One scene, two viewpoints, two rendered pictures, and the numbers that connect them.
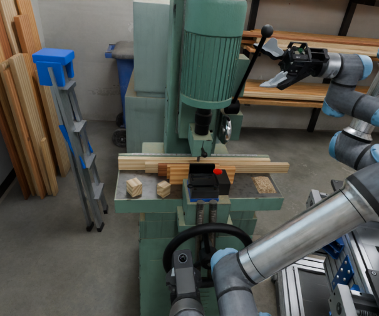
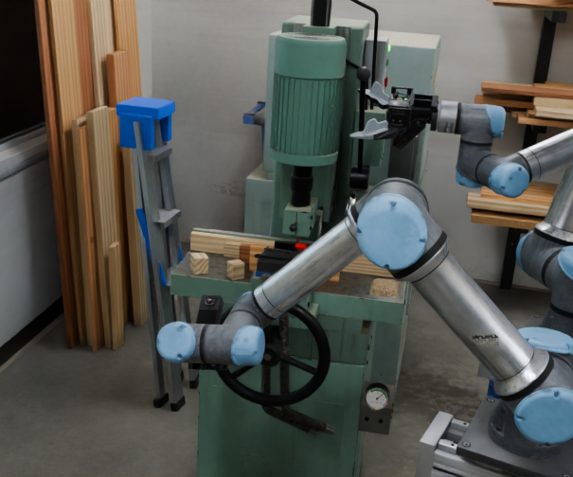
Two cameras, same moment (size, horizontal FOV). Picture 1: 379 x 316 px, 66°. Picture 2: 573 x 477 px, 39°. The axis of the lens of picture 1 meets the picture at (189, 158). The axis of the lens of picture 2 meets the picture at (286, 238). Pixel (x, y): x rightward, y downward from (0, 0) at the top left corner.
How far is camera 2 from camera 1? 1.17 m
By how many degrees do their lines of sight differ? 20
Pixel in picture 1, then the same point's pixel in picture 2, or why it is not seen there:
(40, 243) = (77, 410)
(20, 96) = (94, 168)
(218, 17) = (301, 58)
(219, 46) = (305, 89)
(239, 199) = (336, 296)
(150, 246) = not seen: hidden behind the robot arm
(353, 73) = (475, 126)
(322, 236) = (320, 257)
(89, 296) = not seen: outside the picture
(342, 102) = (467, 165)
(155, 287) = (219, 441)
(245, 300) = (243, 316)
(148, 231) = not seen: hidden behind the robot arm
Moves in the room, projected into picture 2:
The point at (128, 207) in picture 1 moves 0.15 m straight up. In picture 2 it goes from (187, 287) to (188, 233)
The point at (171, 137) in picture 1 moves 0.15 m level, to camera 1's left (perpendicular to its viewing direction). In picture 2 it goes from (277, 221) to (230, 213)
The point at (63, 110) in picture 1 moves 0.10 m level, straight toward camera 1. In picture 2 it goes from (145, 185) to (143, 194)
